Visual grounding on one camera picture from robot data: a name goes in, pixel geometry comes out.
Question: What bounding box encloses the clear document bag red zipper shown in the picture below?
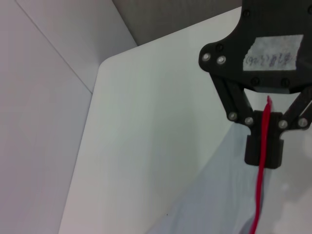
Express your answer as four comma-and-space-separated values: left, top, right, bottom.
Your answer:
146, 95, 312, 234

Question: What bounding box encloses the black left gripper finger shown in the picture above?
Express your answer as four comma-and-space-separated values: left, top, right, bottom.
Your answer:
209, 73, 267, 169
265, 86, 312, 169

